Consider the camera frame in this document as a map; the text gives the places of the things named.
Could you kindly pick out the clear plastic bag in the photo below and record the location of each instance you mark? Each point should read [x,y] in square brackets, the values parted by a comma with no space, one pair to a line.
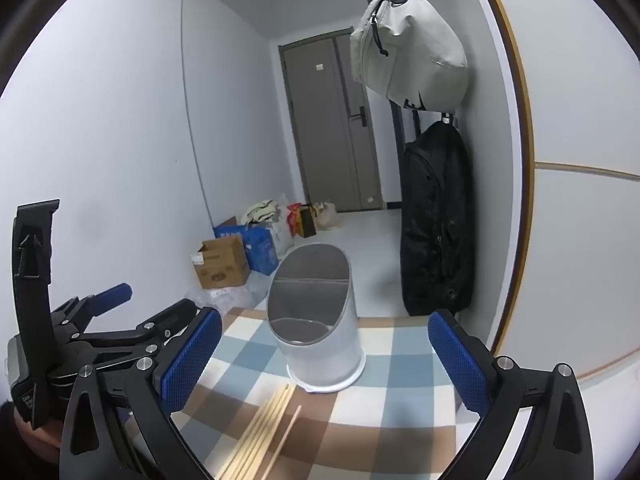
[282,225]

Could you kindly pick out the brown cardboard box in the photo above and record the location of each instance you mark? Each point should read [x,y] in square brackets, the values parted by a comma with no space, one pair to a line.
[222,265]

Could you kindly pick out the metal wall hook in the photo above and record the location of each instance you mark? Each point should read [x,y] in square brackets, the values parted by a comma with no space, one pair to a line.
[447,120]

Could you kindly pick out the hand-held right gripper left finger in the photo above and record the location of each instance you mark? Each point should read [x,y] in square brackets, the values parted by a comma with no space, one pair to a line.
[192,355]

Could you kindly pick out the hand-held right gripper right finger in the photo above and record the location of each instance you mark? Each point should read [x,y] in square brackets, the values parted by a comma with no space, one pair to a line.
[457,360]

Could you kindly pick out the black backpack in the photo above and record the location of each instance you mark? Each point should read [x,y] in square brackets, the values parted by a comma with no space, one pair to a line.
[435,220]

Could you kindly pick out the white wood-trimmed panel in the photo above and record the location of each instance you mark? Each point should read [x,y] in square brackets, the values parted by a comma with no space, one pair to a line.
[575,235]

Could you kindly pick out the beige plastic bag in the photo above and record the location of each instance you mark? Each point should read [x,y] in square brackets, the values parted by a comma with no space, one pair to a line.
[326,216]

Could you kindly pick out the red bag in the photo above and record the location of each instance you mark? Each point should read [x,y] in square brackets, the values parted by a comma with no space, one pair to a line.
[294,217]

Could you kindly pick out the checkered tablecloth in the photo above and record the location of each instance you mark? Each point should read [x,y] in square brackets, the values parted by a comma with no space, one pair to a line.
[400,395]

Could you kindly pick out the grey door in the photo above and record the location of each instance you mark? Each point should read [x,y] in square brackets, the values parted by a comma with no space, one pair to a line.
[325,135]

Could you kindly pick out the orange black box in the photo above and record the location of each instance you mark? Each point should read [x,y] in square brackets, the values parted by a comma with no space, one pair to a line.
[307,222]

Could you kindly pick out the crumpled plastic sheets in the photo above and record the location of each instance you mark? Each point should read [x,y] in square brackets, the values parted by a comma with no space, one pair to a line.
[235,297]

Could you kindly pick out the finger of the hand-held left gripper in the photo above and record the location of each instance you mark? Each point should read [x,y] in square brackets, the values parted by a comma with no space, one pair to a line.
[150,329]
[112,294]

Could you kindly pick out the white grey utensil holder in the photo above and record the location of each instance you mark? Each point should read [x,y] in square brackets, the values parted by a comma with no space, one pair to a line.
[325,355]

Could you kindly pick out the grey backpack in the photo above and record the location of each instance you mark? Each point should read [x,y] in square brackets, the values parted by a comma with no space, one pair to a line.
[405,50]

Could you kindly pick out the person's left hand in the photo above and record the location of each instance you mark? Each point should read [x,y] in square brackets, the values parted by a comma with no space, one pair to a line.
[35,442]

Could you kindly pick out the bundle of wooden chopsticks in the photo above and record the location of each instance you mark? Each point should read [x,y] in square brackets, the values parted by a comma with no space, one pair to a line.
[260,435]

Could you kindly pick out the blue cardboard box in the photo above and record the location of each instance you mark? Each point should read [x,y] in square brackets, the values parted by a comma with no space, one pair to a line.
[261,254]

